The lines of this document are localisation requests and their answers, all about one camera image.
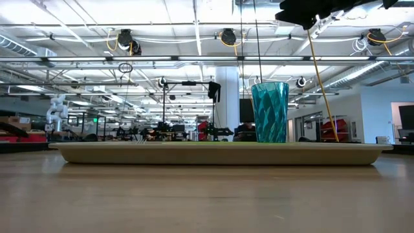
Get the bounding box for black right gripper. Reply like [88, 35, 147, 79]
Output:
[274, 0, 383, 30]

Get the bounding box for teal plastic cup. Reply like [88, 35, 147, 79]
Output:
[251, 82, 290, 144]

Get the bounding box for beige plastic tray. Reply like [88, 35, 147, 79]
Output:
[48, 141, 394, 166]

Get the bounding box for black monitor screen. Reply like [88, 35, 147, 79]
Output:
[239, 98, 255, 123]

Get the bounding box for black hanging cloth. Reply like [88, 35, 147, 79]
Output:
[208, 81, 222, 104]

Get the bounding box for red storage bins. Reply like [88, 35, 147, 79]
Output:
[320, 118, 349, 142]

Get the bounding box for red crate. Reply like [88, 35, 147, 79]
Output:
[0, 134, 48, 143]

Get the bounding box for cardboard box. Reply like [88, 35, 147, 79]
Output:
[0, 116, 32, 132]

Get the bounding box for black hanging cable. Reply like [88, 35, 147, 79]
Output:
[253, 0, 263, 83]

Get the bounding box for black ceiling cable reel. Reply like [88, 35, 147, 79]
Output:
[367, 28, 387, 46]
[117, 28, 134, 49]
[221, 28, 237, 46]

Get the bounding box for yellow hanging cable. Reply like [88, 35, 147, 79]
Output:
[306, 28, 340, 142]

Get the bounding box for black wall screen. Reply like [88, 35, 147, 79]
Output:
[398, 105, 414, 130]

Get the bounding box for black robot rig frame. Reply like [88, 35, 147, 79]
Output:
[162, 80, 223, 142]

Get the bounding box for black aluminium table frame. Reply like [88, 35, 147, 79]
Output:
[0, 142, 414, 155]

